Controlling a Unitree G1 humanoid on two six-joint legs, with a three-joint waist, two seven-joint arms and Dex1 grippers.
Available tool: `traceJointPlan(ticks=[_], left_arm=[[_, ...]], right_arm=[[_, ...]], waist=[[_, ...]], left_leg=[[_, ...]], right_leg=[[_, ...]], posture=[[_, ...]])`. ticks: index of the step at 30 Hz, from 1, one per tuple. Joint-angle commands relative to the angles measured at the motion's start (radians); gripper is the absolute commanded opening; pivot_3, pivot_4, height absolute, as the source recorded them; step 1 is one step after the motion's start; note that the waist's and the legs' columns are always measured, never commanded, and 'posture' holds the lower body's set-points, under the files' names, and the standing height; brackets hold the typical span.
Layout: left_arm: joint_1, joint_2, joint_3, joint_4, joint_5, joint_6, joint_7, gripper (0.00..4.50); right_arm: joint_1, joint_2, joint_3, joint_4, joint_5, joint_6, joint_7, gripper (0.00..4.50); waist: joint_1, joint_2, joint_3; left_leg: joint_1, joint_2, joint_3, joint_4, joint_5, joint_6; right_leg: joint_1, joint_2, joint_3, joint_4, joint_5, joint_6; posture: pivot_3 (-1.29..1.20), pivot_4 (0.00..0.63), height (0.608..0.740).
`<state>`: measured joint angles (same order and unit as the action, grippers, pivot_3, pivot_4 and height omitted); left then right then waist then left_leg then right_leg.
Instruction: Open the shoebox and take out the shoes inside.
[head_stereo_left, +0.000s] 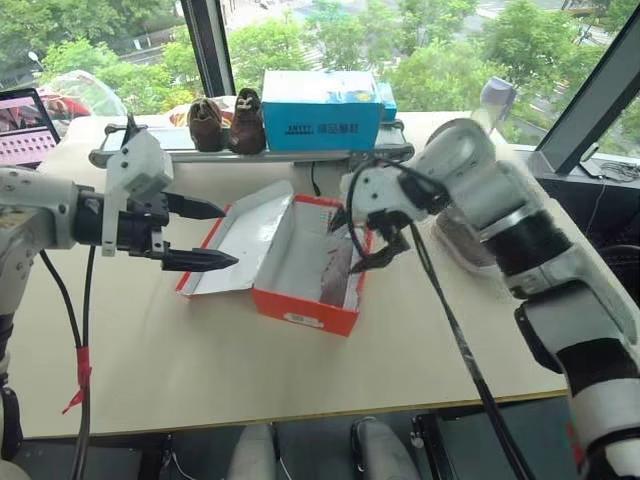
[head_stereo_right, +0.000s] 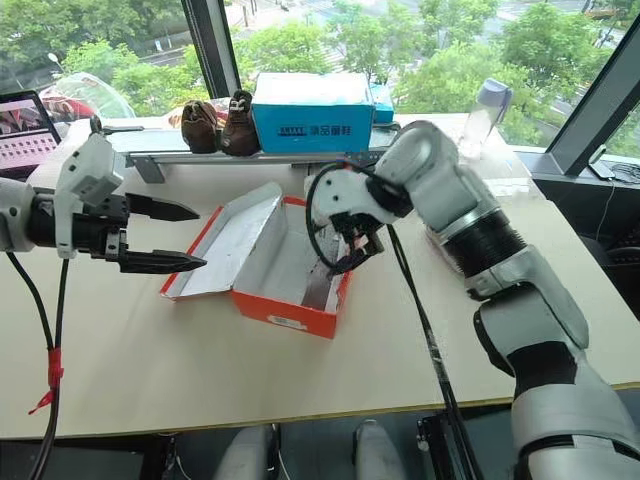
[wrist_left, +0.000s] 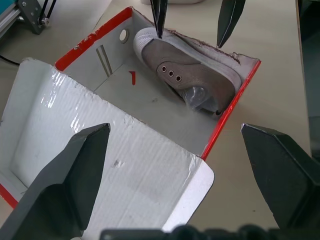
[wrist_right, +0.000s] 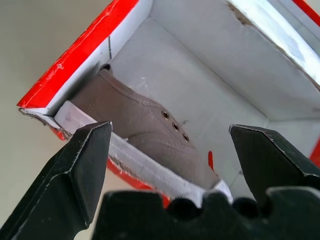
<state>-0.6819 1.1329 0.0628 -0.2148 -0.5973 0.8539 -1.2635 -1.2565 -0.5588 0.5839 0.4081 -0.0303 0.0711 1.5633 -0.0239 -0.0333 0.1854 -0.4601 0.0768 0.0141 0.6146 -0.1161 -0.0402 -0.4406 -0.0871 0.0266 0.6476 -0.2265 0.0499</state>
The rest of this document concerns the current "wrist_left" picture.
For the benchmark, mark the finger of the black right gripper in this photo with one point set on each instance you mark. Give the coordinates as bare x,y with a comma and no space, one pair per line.
228,20
159,17

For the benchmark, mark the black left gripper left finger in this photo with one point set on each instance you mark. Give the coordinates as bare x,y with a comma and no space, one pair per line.
60,190

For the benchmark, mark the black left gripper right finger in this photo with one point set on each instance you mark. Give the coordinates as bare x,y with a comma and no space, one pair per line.
287,180

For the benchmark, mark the red and white cardboard shoebox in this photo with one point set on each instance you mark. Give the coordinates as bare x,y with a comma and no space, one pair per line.
130,155

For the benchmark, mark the brown canvas shoe white sole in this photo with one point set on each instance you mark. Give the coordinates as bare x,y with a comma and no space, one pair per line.
172,58

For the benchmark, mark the clear plastic shoe stuffing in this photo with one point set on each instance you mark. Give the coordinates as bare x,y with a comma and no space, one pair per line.
196,96

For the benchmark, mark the dark grey metal bracket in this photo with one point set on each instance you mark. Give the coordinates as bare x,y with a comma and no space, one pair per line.
31,17

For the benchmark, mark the silver aluminium frame rail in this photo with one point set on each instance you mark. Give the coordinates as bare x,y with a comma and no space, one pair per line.
7,17

